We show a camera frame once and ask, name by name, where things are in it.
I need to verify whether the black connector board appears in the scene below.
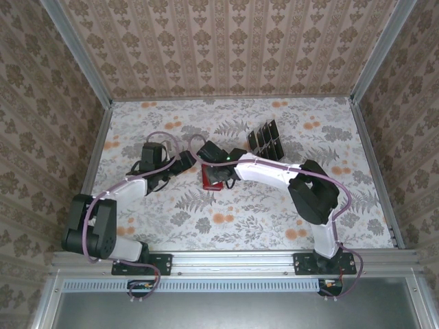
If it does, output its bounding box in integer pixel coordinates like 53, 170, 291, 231
317, 278, 346, 298
126, 279, 161, 298

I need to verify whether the aluminium lower frame profile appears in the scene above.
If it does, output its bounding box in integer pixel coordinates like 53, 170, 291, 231
405, 276, 434, 329
29, 273, 68, 329

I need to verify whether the grey slotted cable duct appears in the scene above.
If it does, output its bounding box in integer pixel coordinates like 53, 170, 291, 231
62, 278, 346, 293

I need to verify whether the aluminium front rail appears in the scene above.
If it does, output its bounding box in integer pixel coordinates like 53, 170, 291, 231
50, 249, 422, 276

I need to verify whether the aluminium side rail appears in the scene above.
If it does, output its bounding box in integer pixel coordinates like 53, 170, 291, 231
80, 102, 115, 203
349, 101, 406, 250

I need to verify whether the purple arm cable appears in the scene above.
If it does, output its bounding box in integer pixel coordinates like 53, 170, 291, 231
189, 133, 365, 303
83, 131, 185, 304

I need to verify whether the aluminium frame post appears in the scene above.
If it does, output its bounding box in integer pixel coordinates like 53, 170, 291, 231
38, 0, 115, 110
349, 0, 420, 106

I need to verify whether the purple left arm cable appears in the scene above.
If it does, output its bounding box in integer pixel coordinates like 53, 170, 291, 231
83, 131, 185, 304

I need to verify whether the clear acrylic card stand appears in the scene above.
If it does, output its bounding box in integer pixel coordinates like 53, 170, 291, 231
246, 118, 287, 162

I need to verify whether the red card holder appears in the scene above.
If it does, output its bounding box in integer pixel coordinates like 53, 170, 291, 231
201, 163, 224, 192

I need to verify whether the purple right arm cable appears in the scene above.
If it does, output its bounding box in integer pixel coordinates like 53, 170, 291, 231
189, 133, 365, 303

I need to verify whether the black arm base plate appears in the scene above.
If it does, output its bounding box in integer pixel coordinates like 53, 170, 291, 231
294, 252, 357, 276
110, 252, 173, 276

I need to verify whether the floral patterned table cover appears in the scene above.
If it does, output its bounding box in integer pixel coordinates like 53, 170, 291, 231
87, 97, 395, 253

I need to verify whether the grey metal sheet panel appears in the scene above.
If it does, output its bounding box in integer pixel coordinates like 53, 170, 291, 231
54, 291, 419, 329

